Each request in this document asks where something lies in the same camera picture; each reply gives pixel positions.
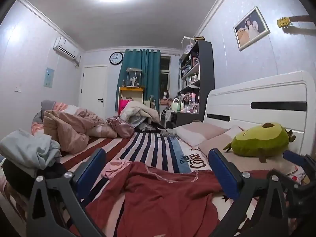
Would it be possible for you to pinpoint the beige blanket heap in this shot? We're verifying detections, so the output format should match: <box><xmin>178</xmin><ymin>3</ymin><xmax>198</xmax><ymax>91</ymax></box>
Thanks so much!
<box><xmin>120</xmin><ymin>100</ymin><xmax>160</xmax><ymax>129</ymax></box>

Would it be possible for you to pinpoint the pink quilt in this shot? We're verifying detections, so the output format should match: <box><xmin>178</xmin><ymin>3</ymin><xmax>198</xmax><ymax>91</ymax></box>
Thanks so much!
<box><xmin>31</xmin><ymin>100</ymin><xmax>118</xmax><ymax>153</ymax></box>

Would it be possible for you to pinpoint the framed wall picture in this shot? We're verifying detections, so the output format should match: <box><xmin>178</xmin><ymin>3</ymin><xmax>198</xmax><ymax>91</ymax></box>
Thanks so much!
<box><xmin>233</xmin><ymin>6</ymin><xmax>270</xmax><ymax>52</ymax></box>

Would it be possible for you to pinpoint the teal curtain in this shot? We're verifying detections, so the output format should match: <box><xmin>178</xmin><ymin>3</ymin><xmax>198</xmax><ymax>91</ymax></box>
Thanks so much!
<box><xmin>115</xmin><ymin>49</ymin><xmax>161</xmax><ymax>115</ymax></box>

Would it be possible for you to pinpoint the white bed headboard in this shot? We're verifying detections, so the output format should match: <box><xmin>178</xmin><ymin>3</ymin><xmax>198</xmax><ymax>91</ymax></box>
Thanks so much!
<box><xmin>203</xmin><ymin>71</ymin><xmax>316</xmax><ymax>158</ymax></box>

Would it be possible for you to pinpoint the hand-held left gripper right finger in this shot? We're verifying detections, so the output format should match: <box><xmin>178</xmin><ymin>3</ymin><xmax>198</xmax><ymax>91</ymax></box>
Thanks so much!
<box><xmin>208</xmin><ymin>149</ymin><xmax>293</xmax><ymax>237</ymax></box>

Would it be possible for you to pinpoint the striped bed sheet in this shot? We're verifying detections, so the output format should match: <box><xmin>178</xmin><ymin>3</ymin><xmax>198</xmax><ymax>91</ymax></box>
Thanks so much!
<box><xmin>0</xmin><ymin>131</ymin><xmax>304</xmax><ymax>237</ymax></box>

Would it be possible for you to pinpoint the window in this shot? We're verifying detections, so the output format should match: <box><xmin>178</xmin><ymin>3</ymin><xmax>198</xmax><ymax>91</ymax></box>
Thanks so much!
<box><xmin>159</xmin><ymin>55</ymin><xmax>171</xmax><ymax>99</ymax></box>

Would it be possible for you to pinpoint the light blue clothes pile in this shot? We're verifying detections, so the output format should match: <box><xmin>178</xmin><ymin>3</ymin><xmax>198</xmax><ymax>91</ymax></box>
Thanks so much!
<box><xmin>0</xmin><ymin>129</ymin><xmax>62</xmax><ymax>178</ymax></box>

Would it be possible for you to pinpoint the pink pillow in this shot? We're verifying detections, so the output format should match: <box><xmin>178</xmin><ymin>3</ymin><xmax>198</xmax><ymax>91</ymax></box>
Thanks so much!
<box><xmin>173</xmin><ymin>122</ymin><xmax>229</xmax><ymax>149</ymax></box>
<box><xmin>197</xmin><ymin>126</ymin><xmax>297</xmax><ymax>173</ymax></box>

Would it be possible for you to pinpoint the light blue wall poster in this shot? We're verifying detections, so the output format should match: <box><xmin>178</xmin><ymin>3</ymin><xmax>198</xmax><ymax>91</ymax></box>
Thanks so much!
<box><xmin>44</xmin><ymin>67</ymin><xmax>55</xmax><ymax>88</ymax></box>

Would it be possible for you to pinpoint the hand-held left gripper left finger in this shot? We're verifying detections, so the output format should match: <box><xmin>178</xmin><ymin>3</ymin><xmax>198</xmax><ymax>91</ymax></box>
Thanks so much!
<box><xmin>26</xmin><ymin>148</ymin><xmax>107</xmax><ymax>237</ymax></box>

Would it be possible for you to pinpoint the white door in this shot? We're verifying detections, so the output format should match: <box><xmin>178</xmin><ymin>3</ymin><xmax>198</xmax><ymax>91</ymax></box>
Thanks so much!
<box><xmin>78</xmin><ymin>65</ymin><xmax>108</xmax><ymax>120</ymax></box>

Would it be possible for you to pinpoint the glass display case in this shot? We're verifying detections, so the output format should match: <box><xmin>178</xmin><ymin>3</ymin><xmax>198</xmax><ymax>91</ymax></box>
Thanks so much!
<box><xmin>126</xmin><ymin>68</ymin><xmax>143</xmax><ymax>88</ymax></box>

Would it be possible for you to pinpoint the dark grey bookshelf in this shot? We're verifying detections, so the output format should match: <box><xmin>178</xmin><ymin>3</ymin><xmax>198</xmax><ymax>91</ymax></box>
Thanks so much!
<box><xmin>176</xmin><ymin>40</ymin><xmax>215</xmax><ymax>126</ymax></box>

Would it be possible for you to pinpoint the white air conditioner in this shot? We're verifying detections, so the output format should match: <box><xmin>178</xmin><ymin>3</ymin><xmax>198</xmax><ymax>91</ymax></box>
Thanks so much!
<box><xmin>53</xmin><ymin>37</ymin><xmax>81</xmax><ymax>66</ymax></box>

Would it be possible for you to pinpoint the yellow guitar headstock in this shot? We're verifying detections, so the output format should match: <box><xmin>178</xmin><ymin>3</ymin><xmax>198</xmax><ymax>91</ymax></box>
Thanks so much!
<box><xmin>277</xmin><ymin>15</ymin><xmax>316</xmax><ymax>29</ymax></box>

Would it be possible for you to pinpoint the small pink garment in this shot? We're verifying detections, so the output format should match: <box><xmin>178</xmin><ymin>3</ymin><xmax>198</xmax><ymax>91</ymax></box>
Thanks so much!
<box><xmin>102</xmin><ymin>160</ymin><xmax>135</xmax><ymax>179</ymax></box>

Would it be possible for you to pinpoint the round wall clock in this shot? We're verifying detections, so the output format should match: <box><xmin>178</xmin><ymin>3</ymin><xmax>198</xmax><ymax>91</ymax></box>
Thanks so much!
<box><xmin>109</xmin><ymin>52</ymin><xmax>124</xmax><ymax>65</ymax></box>

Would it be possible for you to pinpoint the pink patterned bundle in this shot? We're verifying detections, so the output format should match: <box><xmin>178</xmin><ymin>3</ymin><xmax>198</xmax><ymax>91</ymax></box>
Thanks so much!
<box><xmin>106</xmin><ymin>115</ymin><xmax>135</xmax><ymax>139</ymax></box>

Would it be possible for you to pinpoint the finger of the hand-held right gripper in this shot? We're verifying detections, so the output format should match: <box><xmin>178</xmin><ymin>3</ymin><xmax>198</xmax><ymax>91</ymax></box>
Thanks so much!
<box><xmin>283</xmin><ymin>150</ymin><xmax>316</xmax><ymax>185</ymax></box>

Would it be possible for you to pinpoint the red garment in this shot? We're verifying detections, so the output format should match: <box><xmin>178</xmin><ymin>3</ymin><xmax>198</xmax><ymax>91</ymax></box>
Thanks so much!
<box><xmin>85</xmin><ymin>162</ymin><xmax>237</xmax><ymax>237</ymax></box>

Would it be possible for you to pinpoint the clear box on bookshelf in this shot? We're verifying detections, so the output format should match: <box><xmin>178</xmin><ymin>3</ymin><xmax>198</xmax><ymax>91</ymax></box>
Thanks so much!
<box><xmin>181</xmin><ymin>36</ymin><xmax>195</xmax><ymax>55</ymax></box>

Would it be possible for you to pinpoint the green avocado plush toy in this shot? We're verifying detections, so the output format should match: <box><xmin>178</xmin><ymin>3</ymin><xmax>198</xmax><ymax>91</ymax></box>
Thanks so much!
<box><xmin>223</xmin><ymin>122</ymin><xmax>296</xmax><ymax>163</ymax></box>

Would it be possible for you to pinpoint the black cloth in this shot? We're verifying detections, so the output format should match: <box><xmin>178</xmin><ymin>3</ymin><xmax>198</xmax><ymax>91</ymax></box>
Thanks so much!
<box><xmin>1</xmin><ymin>158</ymin><xmax>68</xmax><ymax>198</ymax></box>

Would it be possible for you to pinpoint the yellow shelf unit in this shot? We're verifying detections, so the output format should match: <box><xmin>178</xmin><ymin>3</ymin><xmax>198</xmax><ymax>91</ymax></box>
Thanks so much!
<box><xmin>118</xmin><ymin>86</ymin><xmax>145</xmax><ymax>116</ymax></box>

